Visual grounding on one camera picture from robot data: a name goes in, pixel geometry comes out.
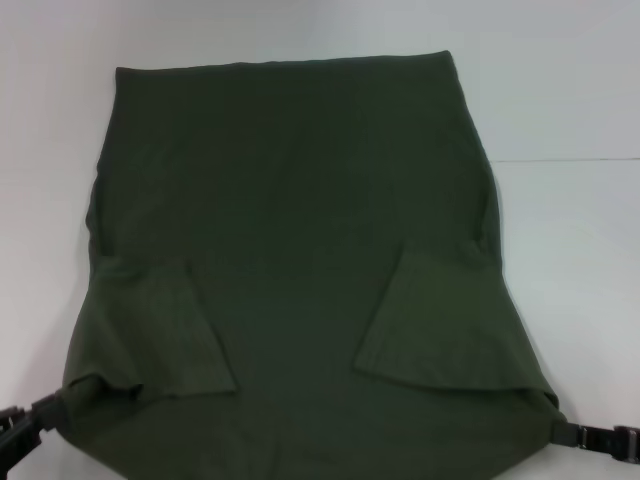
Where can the dark green shirt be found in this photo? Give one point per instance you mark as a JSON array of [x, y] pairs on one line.
[[300, 225]]

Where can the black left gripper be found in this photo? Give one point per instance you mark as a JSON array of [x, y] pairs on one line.
[[17, 425]]

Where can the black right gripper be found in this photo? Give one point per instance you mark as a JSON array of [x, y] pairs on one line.
[[629, 442]]

